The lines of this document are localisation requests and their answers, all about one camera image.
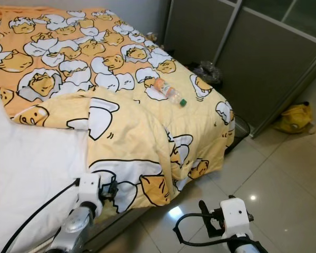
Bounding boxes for grey sliding door wardrobe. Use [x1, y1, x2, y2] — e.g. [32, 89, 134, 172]
[162, 0, 316, 138]

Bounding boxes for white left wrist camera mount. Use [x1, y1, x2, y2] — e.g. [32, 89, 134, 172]
[78, 174, 102, 217]

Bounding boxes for white quilted mattress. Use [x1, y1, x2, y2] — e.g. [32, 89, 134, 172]
[0, 79, 90, 253]

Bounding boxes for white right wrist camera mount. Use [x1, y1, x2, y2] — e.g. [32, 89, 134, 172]
[219, 196, 253, 238]

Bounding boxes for orange drink bottle green cap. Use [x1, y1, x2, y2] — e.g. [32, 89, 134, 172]
[153, 77, 187, 107]

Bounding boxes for black plastic bag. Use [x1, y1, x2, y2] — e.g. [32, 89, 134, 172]
[190, 60, 223, 87]

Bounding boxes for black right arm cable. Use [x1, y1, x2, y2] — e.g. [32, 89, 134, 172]
[174, 212, 269, 253]

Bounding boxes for yellow cartoon egg print blanket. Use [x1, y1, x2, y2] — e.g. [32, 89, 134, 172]
[0, 5, 236, 214]

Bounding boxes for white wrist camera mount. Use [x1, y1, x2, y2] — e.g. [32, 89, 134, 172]
[219, 196, 253, 238]
[78, 174, 102, 217]

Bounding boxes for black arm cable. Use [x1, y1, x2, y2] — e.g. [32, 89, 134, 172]
[174, 212, 269, 253]
[1, 179, 81, 253]

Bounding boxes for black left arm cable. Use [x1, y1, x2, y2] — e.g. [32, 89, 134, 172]
[1, 179, 81, 253]

